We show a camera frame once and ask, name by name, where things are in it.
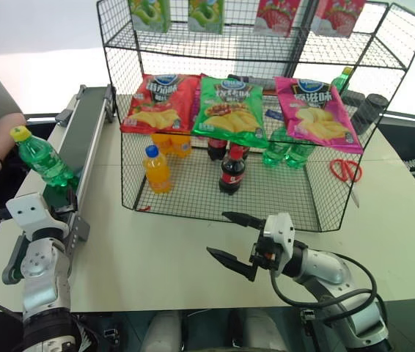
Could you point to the purple snack bag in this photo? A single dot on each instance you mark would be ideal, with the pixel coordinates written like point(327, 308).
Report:
point(195, 106)

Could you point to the green snack packets top shelf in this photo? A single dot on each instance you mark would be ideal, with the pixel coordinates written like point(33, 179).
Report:
point(149, 14)

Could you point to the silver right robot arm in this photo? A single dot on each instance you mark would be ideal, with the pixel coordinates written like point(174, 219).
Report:
point(325, 267)

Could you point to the small blue card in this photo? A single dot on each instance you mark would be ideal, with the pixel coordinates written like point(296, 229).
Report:
point(273, 113)

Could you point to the small red tag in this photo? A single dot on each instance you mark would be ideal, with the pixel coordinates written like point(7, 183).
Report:
point(143, 209)

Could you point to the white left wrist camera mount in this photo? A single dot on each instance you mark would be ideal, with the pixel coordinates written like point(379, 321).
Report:
point(28, 212)

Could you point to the green soda bottle yellow cap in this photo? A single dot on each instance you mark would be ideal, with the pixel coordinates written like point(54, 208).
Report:
point(42, 157)

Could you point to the green juice carton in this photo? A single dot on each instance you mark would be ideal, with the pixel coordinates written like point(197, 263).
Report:
point(205, 16)

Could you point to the cola bottle red cap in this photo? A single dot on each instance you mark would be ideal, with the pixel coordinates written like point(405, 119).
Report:
point(232, 172)

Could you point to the grey conveyor belt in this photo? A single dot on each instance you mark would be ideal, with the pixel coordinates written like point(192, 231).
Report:
point(79, 121)

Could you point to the orange soda bottle blue cap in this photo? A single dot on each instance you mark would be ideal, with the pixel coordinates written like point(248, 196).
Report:
point(157, 172)

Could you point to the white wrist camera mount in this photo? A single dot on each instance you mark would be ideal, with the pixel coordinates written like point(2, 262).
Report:
point(281, 229)
point(28, 212)

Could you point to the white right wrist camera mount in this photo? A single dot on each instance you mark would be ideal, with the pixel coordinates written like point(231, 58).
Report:
point(281, 229)

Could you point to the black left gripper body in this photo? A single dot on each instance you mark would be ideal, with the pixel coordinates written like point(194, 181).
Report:
point(66, 212)

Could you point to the magenta potato chip bag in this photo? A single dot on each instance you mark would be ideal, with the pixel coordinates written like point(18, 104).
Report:
point(317, 117)

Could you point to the green potato chip bag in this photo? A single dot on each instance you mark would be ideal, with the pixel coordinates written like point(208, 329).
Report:
point(229, 113)

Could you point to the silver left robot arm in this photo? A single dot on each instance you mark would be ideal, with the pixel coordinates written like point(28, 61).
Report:
point(42, 271)

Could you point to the red snack packets top shelf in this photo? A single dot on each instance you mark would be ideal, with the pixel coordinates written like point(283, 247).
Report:
point(337, 18)

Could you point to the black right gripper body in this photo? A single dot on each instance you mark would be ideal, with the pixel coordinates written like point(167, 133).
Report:
point(264, 256)

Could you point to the person's bare forearm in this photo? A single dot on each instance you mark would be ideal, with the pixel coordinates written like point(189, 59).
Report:
point(6, 133)

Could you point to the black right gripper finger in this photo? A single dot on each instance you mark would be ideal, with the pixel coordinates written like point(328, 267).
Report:
point(235, 264)
point(246, 220)

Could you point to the black cylindrical canister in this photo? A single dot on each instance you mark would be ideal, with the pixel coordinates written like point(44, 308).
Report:
point(369, 111)

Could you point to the red potato chip bag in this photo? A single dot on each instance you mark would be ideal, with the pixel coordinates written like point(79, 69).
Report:
point(163, 106)

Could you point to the pink strawberry milk carton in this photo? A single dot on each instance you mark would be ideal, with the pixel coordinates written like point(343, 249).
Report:
point(277, 16)

